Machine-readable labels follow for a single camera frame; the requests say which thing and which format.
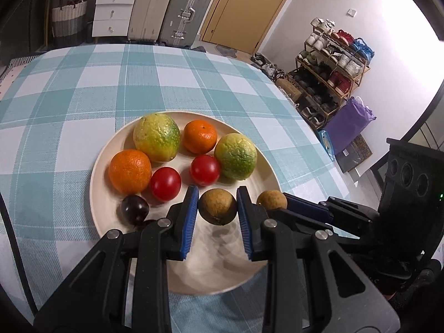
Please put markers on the pile of loose shoes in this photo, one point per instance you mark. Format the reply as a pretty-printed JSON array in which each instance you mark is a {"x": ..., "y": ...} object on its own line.
[{"x": 269, "y": 67}]

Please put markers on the dark purple plum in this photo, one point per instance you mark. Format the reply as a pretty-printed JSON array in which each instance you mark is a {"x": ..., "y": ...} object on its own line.
[
  {"x": 147, "y": 224},
  {"x": 134, "y": 209}
]

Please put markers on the wooden shoe rack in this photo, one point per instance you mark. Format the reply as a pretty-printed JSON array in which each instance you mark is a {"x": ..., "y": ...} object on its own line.
[{"x": 329, "y": 73}]

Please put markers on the white wall switch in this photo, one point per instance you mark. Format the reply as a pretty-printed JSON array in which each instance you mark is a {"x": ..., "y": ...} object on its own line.
[{"x": 352, "y": 12}]

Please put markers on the grey doormat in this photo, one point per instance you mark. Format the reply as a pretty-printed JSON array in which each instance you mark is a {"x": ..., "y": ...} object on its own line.
[{"x": 226, "y": 50}]

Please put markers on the orange mandarin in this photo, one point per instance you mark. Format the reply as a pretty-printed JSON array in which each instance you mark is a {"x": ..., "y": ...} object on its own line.
[
  {"x": 130, "y": 171},
  {"x": 200, "y": 137}
]

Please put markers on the red tomato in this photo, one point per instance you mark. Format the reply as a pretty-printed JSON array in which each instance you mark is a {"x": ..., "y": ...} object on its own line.
[
  {"x": 205, "y": 170},
  {"x": 165, "y": 184}
]

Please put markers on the beige suitcase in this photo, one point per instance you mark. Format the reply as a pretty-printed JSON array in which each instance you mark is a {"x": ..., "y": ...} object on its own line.
[{"x": 149, "y": 7}]

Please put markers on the white drawer desk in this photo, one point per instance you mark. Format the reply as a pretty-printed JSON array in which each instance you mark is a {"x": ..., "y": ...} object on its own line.
[{"x": 111, "y": 10}]

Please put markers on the woven wicker basket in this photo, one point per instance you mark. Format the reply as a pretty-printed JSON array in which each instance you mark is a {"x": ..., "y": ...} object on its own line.
[{"x": 69, "y": 19}]

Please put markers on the wooden door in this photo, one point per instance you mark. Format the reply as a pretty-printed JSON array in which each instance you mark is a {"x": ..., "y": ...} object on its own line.
[{"x": 249, "y": 10}]

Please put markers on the silver suitcase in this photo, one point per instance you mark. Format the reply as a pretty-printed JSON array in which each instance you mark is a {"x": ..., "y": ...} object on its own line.
[{"x": 187, "y": 14}]

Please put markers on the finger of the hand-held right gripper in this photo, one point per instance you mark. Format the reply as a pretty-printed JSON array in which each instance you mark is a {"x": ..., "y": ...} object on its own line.
[
  {"x": 305, "y": 204},
  {"x": 305, "y": 219}
]

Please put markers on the cream round plate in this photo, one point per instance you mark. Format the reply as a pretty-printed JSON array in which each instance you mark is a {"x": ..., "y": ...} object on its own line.
[{"x": 215, "y": 267}]

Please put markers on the purple bag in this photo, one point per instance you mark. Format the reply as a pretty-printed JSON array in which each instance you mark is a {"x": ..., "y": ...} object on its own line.
[{"x": 348, "y": 125}]

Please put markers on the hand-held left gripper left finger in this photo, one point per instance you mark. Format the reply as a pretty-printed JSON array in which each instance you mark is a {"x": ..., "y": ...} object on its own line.
[{"x": 189, "y": 222}]

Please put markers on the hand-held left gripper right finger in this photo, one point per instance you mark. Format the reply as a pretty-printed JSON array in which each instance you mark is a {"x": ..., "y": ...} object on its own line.
[{"x": 244, "y": 225}]

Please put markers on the green yellow citrus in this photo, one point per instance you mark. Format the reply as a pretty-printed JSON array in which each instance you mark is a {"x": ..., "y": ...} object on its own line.
[
  {"x": 236, "y": 156},
  {"x": 156, "y": 137}
]

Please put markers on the brown longan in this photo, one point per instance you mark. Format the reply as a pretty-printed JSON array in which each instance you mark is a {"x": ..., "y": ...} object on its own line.
[
  {"x": 218, "y": 206},
  {"x": 271, "y": 199}
]

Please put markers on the patterned floor mat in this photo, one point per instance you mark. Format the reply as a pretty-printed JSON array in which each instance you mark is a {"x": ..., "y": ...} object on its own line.
[{"x": 355, "y": 152}]

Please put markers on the blue bag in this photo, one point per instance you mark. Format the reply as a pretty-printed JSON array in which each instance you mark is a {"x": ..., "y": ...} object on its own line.
[{"x": 326, "y": 144}]

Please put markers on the brown cardboard box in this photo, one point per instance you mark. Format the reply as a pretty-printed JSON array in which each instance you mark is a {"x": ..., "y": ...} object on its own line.
[{"x": 290, "y": 88}]

